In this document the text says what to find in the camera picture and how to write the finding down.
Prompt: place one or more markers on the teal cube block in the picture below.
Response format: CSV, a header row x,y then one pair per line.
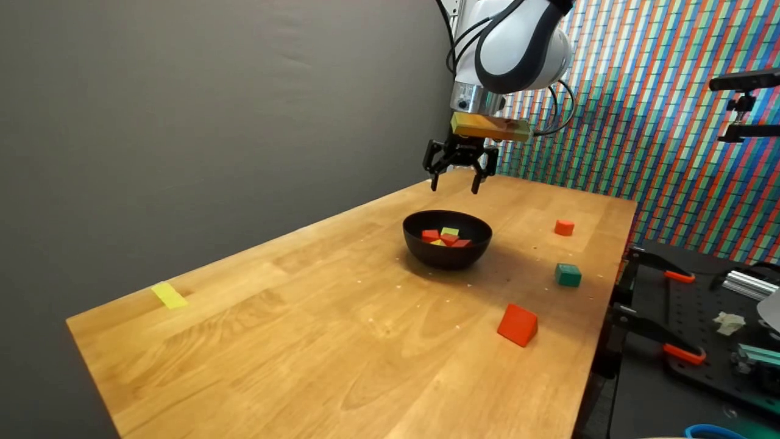
x,y
569,274

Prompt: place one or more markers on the small orange cube block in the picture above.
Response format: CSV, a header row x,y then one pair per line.
x,y
458,242

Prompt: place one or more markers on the black camera stand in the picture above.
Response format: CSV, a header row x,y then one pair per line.
x,y
745,84

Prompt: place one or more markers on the orange wedge block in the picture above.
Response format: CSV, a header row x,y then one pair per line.
x,y
517,325

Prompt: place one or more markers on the black clamp with orange handle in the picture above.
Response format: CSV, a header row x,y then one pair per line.
x,y
642,257

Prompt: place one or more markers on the black clamp front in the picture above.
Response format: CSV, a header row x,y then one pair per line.
x,y
671,345

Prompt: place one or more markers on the blue ring object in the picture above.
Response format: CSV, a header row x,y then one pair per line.
x,y
709,432

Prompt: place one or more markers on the yellow tape strip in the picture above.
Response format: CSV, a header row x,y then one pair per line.
x,y
168,297

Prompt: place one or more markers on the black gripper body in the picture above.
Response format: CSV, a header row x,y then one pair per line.
x,y
462,152

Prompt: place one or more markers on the yellow wrist camera box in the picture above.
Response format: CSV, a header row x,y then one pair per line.
x,y
489,129

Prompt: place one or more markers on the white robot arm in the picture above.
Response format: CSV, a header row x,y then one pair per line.
x,y
496,49

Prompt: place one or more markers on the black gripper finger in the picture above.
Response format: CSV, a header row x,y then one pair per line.
x,y
435,163
485,164

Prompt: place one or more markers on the white plastic part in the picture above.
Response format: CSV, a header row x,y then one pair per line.
x,y
726,324

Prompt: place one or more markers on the orange hexagonal block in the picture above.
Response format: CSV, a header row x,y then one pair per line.
x,y
430,235

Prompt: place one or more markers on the black perforated side table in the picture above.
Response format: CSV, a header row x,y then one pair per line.
x,y
671,359

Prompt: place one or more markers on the black bowl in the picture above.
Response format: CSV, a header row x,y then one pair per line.
x,y
445,257

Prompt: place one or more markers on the red block behind bowl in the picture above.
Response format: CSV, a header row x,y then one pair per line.
x,y
563,228

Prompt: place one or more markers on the grey backdrop screen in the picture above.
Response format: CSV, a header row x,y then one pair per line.
x,y
146,137

